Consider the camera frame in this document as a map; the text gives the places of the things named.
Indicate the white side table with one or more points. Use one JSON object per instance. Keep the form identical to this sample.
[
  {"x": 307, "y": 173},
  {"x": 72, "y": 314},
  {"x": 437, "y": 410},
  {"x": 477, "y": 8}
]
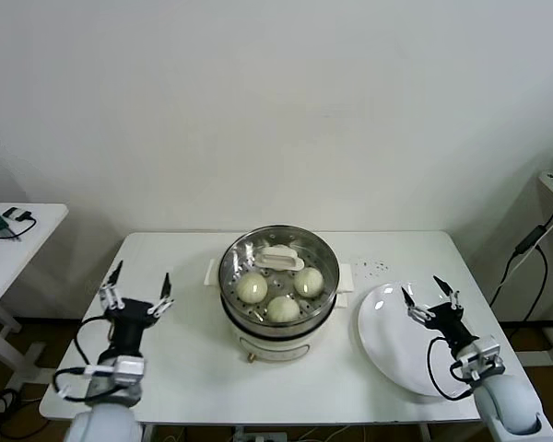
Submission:
[{"x": 27, "y": 258}]

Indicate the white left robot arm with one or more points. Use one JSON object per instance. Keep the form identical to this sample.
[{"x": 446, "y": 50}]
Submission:
[{"x": 103, "y": 414}]

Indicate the white black usb plug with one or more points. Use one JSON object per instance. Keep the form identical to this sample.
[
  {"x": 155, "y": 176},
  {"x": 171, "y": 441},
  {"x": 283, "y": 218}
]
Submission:
[{"x": 10, "y": 212}]

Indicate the white steamed baozi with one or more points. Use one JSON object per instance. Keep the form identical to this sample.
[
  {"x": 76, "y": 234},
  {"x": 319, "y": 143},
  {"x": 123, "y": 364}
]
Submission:
[
  {"x": 283, "y": 309},
  {"x": 252, "y": 287},
  {"x": 309, "y": 282}
]

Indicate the grey power strip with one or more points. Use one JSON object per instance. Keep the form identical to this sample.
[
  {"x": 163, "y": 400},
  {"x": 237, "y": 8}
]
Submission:
[{"x": 262, "y": 436}]

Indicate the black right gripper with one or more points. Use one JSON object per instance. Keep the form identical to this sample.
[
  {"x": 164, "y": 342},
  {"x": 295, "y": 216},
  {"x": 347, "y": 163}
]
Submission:
[{"x": 451, "y": 322}]

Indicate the large white round plate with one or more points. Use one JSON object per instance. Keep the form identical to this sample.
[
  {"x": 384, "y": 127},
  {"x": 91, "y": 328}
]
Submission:
[{"x": 387, "y": 340}]

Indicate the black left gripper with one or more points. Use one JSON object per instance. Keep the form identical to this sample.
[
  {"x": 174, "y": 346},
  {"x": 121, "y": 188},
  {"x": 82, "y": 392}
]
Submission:
[{"x": 129, "y": 322}]

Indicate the white electric cooker base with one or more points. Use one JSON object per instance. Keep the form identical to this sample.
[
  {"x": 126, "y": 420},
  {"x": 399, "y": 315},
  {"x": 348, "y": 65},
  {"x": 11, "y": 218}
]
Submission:
[{"x": 276, "y": 345}]

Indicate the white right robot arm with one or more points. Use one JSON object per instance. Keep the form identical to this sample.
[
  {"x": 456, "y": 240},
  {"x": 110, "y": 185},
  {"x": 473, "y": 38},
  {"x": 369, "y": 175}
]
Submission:
[{"x": 511, "y": 405}]

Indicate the round glass pot lid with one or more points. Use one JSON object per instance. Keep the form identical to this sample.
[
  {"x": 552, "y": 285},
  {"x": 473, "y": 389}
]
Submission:
[{"x": 281, "y": 259}]

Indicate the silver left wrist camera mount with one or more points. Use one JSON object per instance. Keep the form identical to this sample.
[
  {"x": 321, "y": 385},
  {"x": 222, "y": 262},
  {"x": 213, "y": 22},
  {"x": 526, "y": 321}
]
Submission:
[{"x": 124, "y": 370}]

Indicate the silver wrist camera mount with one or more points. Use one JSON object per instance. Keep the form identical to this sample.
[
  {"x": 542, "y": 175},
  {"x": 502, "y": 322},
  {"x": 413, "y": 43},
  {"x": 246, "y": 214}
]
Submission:
[
  {"x": 481, "y": 357},
  {"x": 124, "y": 370}
]

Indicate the perforated steel steamer basket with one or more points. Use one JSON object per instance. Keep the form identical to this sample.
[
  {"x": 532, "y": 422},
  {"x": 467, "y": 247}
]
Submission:
[{"x": 210, "y": 272}]

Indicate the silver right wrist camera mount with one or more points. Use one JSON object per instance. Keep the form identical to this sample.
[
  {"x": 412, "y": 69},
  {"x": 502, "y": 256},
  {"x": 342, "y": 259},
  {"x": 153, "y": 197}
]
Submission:
[{"x": 481, "y": 357}]

